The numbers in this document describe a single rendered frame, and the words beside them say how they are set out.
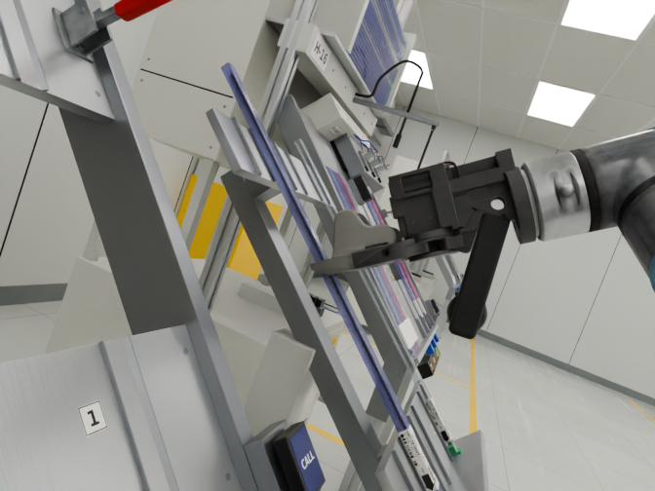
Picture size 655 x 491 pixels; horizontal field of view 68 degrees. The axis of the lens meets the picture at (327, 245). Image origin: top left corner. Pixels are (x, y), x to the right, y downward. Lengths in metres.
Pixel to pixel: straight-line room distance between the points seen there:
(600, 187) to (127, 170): 0.39
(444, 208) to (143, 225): 0.26
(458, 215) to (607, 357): 7.63
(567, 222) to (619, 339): 7.61
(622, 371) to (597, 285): 1.23
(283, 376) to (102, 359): 0.33
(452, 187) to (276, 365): 0.31
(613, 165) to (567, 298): 7.42
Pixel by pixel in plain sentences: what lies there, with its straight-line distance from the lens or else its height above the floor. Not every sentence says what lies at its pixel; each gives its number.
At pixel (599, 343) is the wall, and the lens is 8.01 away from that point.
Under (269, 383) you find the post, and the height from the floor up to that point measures 0.75.
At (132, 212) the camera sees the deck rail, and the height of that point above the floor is 0.92.
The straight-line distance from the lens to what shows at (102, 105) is 0.45.
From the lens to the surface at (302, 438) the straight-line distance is 0.41.
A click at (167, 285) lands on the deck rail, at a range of 0.40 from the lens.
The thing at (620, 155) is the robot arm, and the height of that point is 1.10.
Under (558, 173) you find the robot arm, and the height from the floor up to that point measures 1.07.
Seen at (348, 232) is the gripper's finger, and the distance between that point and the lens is 0.47.
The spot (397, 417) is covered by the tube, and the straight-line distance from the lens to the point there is 0.50.
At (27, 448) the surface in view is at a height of 0.83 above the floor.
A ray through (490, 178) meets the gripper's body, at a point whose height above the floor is 1.06.
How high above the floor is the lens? 0.98
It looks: 4 degrees down
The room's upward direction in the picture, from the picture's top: 20 degrees clockwise
